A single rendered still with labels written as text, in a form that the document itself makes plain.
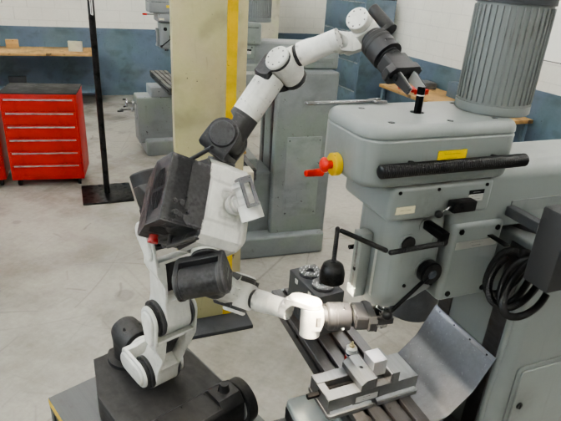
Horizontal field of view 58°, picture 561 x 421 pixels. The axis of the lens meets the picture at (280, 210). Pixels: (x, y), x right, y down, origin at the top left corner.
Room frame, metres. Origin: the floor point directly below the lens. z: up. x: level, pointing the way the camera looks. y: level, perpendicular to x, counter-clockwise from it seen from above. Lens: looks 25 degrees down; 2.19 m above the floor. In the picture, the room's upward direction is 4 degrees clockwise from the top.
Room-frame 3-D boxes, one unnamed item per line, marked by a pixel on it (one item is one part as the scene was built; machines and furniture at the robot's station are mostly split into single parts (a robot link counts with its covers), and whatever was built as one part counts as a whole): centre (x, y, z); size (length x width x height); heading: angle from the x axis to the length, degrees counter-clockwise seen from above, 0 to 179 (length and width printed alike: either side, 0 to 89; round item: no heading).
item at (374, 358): (1.33, -0.35, 1.05); 0.06 x 0.05 x 0.06; 25
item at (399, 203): (1.35, -0.38, 1.68); 0.34 x 0.24 x 0.10; 113
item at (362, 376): (1.30, -0.30, 1.02); 0.12 x 0.06 x 0.04; 25
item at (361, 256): (1.29, -0.24, 1.45); 0.04 x 0.04 x 0.21; 23
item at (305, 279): (1.70, -0.16, 1.03); 0.22 x 0.12 x 0.20; 29
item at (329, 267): (1.23, -0.16, 1.45); 0.07 x 0.07 x 0.06
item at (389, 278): (1.34, -0.35, 1.47); 0.21 x 0.19 x 0.32; 23
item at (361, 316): (1.32, -0.25, 1.23); 0.13 x 0.12 x 0.10; 9
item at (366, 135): (1.34, -0.36, 1.81); 0.47 x 0.26 x 0.16; 113
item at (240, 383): (1.67, 0.12, 0.50); 0.20 x 0.05 x 0.20; 44
